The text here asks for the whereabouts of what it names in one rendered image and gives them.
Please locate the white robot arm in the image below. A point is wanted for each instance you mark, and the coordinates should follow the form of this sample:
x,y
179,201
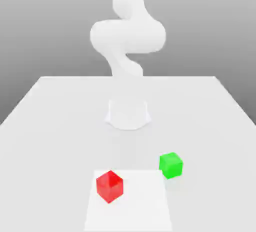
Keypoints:
x,y
128,36

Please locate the small green cube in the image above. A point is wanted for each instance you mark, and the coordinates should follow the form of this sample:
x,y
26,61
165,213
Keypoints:
x,y
171,166

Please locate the small red cube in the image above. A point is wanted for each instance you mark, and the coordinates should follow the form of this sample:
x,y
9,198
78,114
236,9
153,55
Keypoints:
x,y
109,188

